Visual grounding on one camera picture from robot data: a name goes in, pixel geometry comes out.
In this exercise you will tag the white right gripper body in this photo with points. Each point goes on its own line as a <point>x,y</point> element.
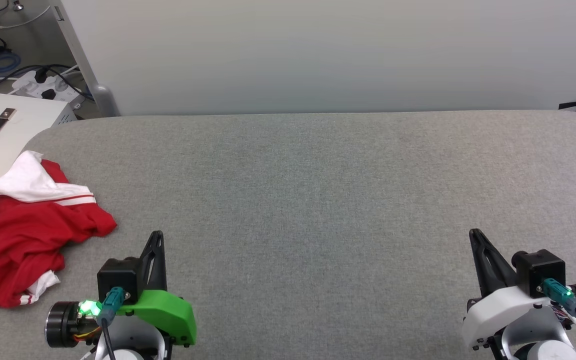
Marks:
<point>493,315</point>

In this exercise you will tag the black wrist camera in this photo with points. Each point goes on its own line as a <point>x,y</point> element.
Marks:
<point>543,267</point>
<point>118,275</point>

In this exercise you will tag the red and white shirt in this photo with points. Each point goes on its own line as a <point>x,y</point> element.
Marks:
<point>18,240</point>

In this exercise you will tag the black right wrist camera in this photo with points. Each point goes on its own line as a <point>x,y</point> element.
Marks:
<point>543,267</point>

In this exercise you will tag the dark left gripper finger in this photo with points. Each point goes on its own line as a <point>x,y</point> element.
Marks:
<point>157,272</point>

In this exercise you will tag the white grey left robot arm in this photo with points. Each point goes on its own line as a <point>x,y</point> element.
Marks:
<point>60,325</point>

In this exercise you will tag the white power strip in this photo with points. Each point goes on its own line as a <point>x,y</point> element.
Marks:
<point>48,87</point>

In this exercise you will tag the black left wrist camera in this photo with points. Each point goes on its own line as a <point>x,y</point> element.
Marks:
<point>118,275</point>

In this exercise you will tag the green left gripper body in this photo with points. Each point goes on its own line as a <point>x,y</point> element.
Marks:
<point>168,310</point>

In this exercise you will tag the grey partition frame post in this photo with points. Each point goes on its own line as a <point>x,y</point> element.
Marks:
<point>80,55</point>

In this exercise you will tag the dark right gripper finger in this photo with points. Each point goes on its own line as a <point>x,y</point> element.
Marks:
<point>490,270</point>

